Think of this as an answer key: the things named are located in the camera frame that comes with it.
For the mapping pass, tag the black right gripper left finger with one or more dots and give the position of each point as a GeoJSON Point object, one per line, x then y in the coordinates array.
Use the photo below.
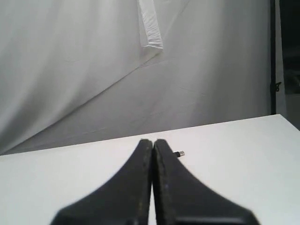
{"type": "Point", "coordinates": [122, 200]}

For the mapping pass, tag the grey backdrop cloth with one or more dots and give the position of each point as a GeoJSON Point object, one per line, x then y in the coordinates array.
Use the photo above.
{"type": "Point", "coordinates": [76, 71]}

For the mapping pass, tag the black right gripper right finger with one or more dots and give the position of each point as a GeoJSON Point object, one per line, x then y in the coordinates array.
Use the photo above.
{"type": "Point", "coordinates": [181, 199]}

